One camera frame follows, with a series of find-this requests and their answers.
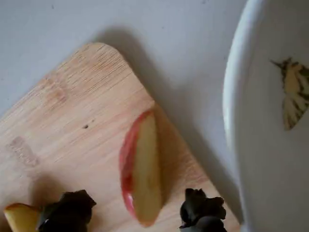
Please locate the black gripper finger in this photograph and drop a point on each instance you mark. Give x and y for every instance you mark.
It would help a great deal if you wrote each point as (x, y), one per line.
(202, 212)
(67, 212)

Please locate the red-skinned apple slice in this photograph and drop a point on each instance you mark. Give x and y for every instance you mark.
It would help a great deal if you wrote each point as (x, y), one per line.
(144, 169)

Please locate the small apple slice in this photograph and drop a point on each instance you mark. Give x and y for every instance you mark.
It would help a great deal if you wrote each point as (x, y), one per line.
(19, 217)

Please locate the white speckled bowl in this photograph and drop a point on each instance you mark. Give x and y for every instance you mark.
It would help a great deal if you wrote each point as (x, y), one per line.
(265, 169)

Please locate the wooden cutting board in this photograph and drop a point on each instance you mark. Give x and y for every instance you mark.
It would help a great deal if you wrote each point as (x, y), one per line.
(79, 101)

